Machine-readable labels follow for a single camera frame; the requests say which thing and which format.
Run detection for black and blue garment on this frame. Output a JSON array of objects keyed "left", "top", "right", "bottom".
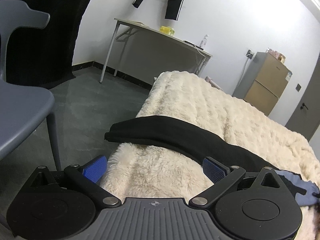
[{"left": 103, "top": 115, "right": 320, "bottom": 208}]

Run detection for grey folding table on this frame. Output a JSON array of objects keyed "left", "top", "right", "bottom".
[{"left": 99, "top": 18, "right": 212, "bottom": 85}]

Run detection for cream fluffy blanket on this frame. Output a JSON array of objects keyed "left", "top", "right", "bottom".
[{"left": 98, "top": 70, "right": 320, "bottom": 240}]

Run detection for grey plastic chair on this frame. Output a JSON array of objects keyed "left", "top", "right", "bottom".
[{"left": 1, "top": 0, "right": 61, "bottom": 171}]

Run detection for grey door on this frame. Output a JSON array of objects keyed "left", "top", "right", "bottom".
[{"left": 285, "top": 59, "right": 320, "bottom": 141}]

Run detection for gold two-door fridge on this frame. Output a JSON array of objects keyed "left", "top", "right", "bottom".
[{"left": 233, "top": 52, "right": 292, "bottom": 116}]

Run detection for clear pump bottle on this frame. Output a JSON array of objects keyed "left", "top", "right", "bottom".
[{"left": 200, "top": 35, "right": 208, "bottom": 49}]

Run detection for items on fridge top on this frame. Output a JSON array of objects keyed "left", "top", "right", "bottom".
[{"left": 266, "top": 48, "right": 286, "bottom": 64}]

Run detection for yellow box on table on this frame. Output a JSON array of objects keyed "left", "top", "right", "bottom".
[{"left": 159, "top": 26, "right": 175, "bottom": 36}]

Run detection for wall light switch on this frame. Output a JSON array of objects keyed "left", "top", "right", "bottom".
[{"left": 296, "top": 84, "right": 301, "bottom": 92}]

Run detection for wall power socket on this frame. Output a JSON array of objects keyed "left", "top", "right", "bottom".
[{"left": 246, "top": 49, "right": 254, "bottom": 59}]

